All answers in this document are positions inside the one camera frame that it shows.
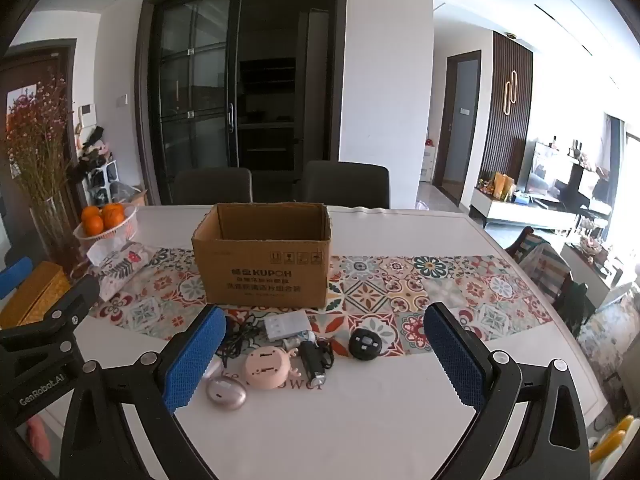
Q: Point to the silver oval mouse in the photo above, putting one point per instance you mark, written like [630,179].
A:
[226,392]

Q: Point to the wooden chair with striped cloth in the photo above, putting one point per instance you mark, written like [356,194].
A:
[542,265]

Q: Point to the yellow plastic object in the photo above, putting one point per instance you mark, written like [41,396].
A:
[607,447]

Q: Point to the pink round device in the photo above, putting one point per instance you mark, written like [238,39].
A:
[270,367]

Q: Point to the floral fabric tissue pouch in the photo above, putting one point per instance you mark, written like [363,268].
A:
[125,270]

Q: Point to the dark hallway door frame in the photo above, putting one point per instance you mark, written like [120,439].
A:
[440,120]

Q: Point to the dried red flower bouquet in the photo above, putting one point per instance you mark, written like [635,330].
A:
[37,135]

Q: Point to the yellow woven box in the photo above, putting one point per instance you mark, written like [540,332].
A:
[35,292]

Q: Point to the person's left hand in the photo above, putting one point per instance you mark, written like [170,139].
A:
[38,437]

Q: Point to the white wall intercom panel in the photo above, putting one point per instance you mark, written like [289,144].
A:
[88,114]

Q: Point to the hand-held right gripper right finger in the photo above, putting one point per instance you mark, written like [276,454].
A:
[455,355]

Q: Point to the black car charger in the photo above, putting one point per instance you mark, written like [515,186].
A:
[312,362]

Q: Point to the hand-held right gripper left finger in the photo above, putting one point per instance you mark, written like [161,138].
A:
[195,355]

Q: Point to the clear glass vase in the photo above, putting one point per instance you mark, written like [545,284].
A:
[52,235]

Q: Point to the white shoe rack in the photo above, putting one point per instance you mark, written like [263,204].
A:
[102,180]

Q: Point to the brown cardboard box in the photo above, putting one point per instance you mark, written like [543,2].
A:
[260,270]

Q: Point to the dark slatted wall panel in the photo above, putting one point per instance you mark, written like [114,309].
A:
[495,150]

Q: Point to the black round device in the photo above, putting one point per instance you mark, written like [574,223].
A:
[365,344]

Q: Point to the gold loop wall ornament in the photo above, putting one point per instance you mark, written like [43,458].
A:
[510,92]

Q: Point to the black sliding glass door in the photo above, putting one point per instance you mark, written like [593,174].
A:
[195,95]

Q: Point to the patterned tile print table runner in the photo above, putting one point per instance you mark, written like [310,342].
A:
[390,285]

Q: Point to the dark grey dining chair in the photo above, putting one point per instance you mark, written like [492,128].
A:
[212,186]
[345,185]

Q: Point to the white television cabinet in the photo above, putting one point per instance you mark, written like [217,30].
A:
[520,210]

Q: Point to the flat screen television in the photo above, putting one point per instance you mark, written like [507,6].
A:
[542,170]

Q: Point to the white multi-port charger block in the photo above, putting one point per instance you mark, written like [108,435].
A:
[285,324]

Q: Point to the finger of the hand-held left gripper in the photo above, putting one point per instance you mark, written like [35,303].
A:
[15,274]
[70,305]

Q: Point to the white fruit basket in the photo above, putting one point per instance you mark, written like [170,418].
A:
[127,220]

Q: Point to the orange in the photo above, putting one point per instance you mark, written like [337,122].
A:
[90,211]
[113,215]
[92,226]

